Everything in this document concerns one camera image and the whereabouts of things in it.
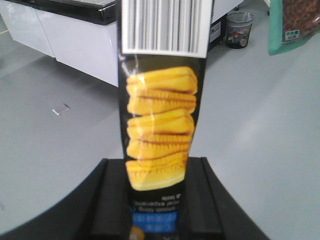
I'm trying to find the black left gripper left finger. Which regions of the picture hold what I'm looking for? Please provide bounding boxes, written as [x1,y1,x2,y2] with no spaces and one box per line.
[0,158,130,240]

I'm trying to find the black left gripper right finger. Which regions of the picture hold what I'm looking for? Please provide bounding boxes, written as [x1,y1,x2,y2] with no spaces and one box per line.
[182,157,268,240]

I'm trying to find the black Franzzi cookie box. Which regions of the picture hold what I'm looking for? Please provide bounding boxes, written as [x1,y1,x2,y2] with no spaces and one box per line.
[116,0,213,240]

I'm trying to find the teal goji berry pouch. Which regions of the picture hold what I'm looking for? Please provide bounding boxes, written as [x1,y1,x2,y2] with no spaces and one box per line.
[268,0,320,56]

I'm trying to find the white chest freezer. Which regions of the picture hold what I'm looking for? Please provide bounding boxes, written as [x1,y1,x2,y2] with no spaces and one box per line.
[0,0,240,86]

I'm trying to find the black mesh waste bin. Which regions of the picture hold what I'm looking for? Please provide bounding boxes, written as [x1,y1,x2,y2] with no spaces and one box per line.
[226,12,254,49]

